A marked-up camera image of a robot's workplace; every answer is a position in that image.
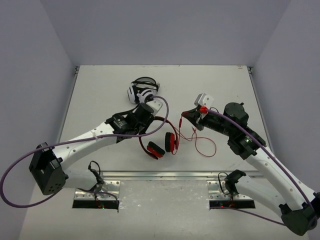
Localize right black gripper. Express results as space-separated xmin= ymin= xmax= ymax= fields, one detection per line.
xmin=181 ymin=107 xmax=234 ymax=138

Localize red headphone cable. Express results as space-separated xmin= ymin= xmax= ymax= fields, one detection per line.
xmin=172 ymin=111 xmax=217 ymax=158

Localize red black headphones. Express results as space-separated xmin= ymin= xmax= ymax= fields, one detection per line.
xmin=138 ymin=119 xmax=179 ymax=160

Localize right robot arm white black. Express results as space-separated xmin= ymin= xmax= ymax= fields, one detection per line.
xmin=181 ymin=102 xmax=320 ymax=236

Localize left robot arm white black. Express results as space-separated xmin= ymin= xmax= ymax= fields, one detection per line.
xmin=29 ymin=100 xmax=163 ymax=196

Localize white black headphones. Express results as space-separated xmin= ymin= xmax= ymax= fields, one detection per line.
xmin=127 ymin=76 xmax=160 ymax=104

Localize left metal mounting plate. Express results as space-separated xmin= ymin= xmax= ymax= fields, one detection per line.
xmin=73 ymin=179 xmax=121 ymax=201

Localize metal mounting plate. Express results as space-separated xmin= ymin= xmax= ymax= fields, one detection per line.
xmin=207 ymin=179 xmax=255 ymax=201
xmin=73 ymin=179 xmax=121 ymax=201

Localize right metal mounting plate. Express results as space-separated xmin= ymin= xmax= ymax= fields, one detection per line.
xmin=207 ymin=179 xmax=255 ymax=201

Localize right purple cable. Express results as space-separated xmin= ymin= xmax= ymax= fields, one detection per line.
xmin=209 ymin=107 xmax=316 ymax=227

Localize purple cable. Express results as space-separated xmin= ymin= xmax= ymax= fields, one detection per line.
xmin=0 ymin=95 xmax=170 ymax=208
xmin=209 ymin=107 xmax=316 ymax=227

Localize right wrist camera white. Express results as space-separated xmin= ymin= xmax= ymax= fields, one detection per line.
xmin=194 ymin=93 xmax=214 ymax=108

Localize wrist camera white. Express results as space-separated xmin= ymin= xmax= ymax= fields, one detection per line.
xmin=194 ymin=93 xmax=214 ymax=108
xmin=146 ymin=98 xmax=163 ymax=116

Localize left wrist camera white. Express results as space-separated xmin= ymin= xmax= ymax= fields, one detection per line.
xmin=146 ymin=98 xmax=163 ymax=116

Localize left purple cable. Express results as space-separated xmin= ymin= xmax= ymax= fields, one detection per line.
xmin=0 ymin=95 xmax=170 ymax=208

